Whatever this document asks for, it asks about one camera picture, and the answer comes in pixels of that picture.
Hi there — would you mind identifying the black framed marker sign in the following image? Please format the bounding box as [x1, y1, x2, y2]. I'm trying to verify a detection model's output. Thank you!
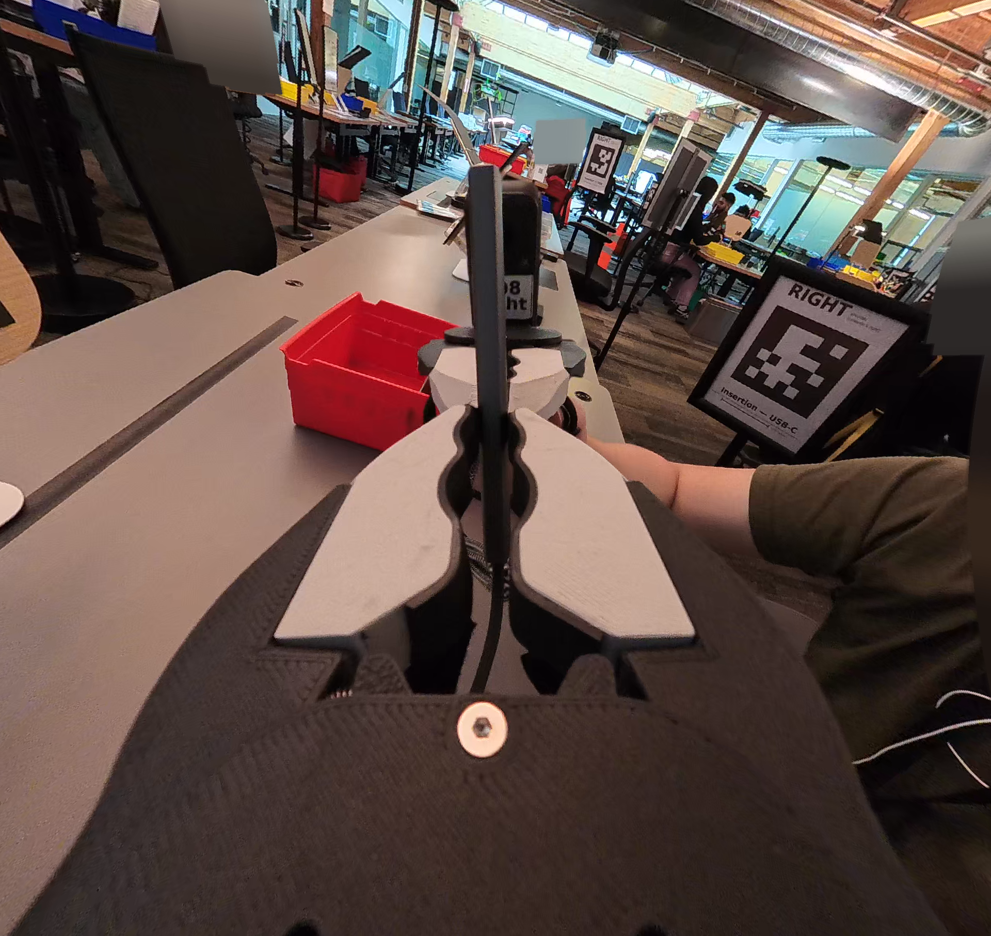
[577, 126, 627, 195]
[688, 255, 930, 465]

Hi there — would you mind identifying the red storage crate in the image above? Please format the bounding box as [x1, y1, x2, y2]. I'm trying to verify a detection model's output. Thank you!
[316, 155, 369, 203]

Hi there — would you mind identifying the dark grey usb hub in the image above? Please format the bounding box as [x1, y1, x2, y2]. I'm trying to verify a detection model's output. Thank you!
[467, 164, 514, 565]

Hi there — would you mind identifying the black usb-c cable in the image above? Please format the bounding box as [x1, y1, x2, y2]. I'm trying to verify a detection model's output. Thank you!
[471, 560, 508, 695]

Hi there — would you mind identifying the person's right hand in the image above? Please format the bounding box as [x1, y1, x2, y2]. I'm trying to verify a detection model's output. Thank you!
[546, 400, 595, 445]

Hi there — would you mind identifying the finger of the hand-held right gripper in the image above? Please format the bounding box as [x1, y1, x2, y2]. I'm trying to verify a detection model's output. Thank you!
[507, 346, 572, 418]
[428, 347, 479, 413]

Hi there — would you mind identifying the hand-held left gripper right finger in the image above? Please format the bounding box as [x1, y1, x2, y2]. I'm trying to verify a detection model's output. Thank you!
[507, 407, 698, 693]

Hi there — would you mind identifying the wood-framed screen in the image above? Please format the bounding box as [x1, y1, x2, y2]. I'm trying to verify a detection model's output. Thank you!
[0, 233, 43, 368]

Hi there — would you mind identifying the blue storage bin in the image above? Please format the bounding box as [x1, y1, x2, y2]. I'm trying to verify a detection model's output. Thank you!
[31, 0, 156, 50]

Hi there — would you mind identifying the person's right forearm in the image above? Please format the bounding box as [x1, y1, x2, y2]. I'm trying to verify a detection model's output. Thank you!
[587, 439, 758, 558]

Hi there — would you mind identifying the silver ventilation duct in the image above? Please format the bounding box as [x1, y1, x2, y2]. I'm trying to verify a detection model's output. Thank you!
[681, 0, 991, 135]

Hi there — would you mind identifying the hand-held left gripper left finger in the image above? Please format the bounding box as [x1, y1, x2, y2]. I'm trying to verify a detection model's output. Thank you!
[273, 405, 475, 693]

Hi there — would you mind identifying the red plastic bin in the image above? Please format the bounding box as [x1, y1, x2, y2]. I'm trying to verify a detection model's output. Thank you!
[280, 293, 459, 453]

